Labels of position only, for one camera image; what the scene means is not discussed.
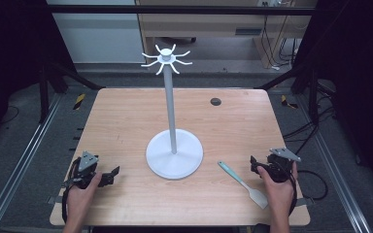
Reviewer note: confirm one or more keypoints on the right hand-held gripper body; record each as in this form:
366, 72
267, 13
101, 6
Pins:
280, 166

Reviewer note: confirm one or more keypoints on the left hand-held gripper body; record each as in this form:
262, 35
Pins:
87, 161

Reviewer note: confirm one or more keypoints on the person's right hand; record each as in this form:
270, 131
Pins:
280, 194

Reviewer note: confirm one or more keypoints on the person's left hand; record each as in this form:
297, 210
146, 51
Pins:
79, 197

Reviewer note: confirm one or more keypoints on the yellow black striped tape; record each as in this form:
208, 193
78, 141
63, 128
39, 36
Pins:
79, 101
286, 102

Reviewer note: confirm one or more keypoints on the dark round table grommet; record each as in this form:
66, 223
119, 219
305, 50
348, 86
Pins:
216, 102

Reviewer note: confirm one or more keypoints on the white hook stand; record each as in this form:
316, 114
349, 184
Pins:
170, 106

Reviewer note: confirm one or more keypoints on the white cabinet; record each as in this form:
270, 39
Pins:
100, 37

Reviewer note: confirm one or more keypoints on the black curtain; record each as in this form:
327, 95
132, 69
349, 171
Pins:
359, 64
9, 48

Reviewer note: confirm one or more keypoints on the wooden desk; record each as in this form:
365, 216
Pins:
204, 24

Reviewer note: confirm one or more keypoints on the aluminium floor rail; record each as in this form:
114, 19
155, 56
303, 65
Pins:
336, 174
22, 161

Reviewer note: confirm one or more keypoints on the black metal stand frame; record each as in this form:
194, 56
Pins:
313, 97
43, 97

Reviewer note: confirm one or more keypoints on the black horizontal frame bar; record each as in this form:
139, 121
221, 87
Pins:
175, 9

